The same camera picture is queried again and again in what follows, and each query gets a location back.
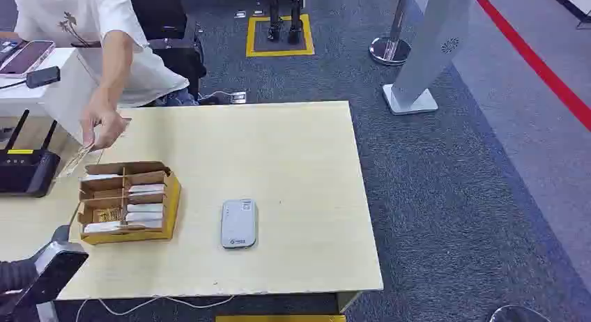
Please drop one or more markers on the yellow tape square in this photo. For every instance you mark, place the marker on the yellow tape square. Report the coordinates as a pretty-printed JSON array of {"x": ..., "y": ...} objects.
[{"x": 251, "y": 50}]

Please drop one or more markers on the black power bank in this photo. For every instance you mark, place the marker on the black power bank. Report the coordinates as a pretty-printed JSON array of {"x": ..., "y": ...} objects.
[{"x": 43, "y": 76}]

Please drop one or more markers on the black office chair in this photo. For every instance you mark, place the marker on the black office chair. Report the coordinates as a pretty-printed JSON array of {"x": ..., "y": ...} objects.
[{"x": 171, "y": 33}]

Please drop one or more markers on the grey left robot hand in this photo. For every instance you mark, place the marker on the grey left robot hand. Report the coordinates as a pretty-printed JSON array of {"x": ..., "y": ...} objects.
[{"x": 57, "y": 269}]

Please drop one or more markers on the silver floor socket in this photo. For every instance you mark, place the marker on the silver floor socket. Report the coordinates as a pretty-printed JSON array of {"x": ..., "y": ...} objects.
[{"x": 238, "y": 98}]

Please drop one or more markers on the pink cased phone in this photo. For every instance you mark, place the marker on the pink cased phone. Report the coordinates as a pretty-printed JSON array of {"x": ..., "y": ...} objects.
[{"x": 27, "y": 58}]

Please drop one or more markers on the black router with antennas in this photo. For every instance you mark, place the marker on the black router with antennas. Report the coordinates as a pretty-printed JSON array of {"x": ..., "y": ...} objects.
[{"x": 25, "y": 172}]

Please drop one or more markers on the black robot leg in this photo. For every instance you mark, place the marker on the black robot leg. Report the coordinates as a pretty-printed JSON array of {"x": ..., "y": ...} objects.
[
  {"x": 295, "y": 22},
  {"x": 274, "y": 20}
]

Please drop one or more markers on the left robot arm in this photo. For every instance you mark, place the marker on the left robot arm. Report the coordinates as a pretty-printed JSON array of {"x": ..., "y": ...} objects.
[{"x": 16, "y": 276}]

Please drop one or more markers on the small silver floor plate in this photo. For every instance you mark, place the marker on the small silver floor plate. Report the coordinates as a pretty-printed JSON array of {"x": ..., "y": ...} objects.
[
  {"x": 240, "y": 14},
  {"x": 258, "y": 13}
]

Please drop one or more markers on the person in white shirt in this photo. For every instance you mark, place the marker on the person in white shirt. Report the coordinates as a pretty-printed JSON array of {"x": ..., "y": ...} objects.
[{"x": 83, "y": 10}]

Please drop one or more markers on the person's hand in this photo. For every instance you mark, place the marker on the person's hand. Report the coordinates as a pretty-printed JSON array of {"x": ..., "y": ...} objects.
[{"x": 104, "y": 123}]

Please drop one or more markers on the white sign stand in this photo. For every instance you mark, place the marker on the white sign stand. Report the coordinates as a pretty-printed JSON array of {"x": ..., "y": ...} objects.
[{"x": 429, "y": 43}]

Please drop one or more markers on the white side desk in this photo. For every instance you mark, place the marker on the white side desk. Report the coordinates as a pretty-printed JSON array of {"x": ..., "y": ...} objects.
[{"x": 60, "y": 98}]

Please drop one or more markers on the dark phone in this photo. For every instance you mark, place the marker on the dark phone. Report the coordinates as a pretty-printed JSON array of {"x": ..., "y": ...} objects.
[{"x": 7, "y": 48}]

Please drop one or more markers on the wooden card box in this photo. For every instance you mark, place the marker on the wooden card box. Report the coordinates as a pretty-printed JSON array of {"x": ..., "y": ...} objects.
[{"x": 171, "y": 204}]

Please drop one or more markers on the grey card reader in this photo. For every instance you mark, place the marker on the grey card reader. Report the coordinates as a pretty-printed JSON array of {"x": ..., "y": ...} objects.
[{"x": 238, "y": 224}]

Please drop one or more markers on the clear plastic card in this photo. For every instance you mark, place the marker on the clear plastic card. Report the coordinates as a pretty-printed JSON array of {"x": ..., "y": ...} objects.
[{"x": 74, "y": 163}]

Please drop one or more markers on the chrome round base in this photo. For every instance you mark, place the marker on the chrome round base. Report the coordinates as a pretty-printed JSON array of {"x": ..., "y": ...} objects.
[{"x": 512, "y": 314}]

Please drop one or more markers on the white card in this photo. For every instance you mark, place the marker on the white card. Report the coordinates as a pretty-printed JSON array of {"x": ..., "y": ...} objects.
[
  {"x": 101, "y": 227},
  {"x": 100, "y": 177},
  {"x": 146, "y": 188},
  {"x": 143, "y": 216},
  {"x": 144, "y": 207}
]

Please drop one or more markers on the gold patterned card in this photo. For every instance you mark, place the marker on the gold patterned card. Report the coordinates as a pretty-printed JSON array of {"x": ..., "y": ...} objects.
[{"x": 107, "y": 215}]

